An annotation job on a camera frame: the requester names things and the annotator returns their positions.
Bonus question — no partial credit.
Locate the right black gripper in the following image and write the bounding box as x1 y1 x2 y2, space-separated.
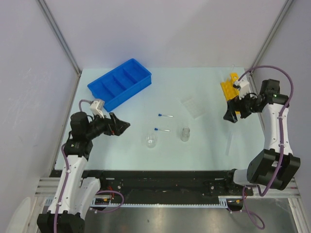
223 89 260 123

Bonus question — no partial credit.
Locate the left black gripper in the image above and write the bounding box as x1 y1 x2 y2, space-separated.
85 110 129 139

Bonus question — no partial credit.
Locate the blue capped test tube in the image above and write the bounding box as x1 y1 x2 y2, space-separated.
154 128 170 132
158 114 173 118

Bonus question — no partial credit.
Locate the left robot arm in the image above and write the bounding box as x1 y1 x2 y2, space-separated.
37 112 130 233

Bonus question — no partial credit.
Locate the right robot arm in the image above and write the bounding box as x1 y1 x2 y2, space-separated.
223 79 301 195

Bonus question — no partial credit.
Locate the yellow test tube rack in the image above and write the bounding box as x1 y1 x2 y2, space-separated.
220 73 239 101

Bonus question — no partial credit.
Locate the clear plastic well plate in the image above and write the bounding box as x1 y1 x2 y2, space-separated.
181 96 206 119

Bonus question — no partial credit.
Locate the blue divided plastic bin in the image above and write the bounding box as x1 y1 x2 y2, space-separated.
87 58 152 112

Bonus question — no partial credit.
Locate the clear glass flask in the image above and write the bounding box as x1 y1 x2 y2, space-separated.
145 128 158 149

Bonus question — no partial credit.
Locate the clear glass bottle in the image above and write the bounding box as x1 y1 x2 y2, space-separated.
180 127 190 142

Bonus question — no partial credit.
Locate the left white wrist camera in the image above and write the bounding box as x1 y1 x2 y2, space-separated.
90 99 105 118

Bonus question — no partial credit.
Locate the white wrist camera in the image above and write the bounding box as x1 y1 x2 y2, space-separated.
90 99 105 118
233 78 250 100

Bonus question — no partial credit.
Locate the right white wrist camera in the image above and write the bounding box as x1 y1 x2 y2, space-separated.
233 78 250 100

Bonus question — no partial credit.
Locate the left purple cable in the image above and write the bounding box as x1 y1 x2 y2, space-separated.
54 99 124 233

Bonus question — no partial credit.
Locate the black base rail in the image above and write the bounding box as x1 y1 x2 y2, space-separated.
82 170 254 205

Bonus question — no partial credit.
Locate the aluminium frame rail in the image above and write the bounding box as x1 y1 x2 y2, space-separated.
250 177 299 199

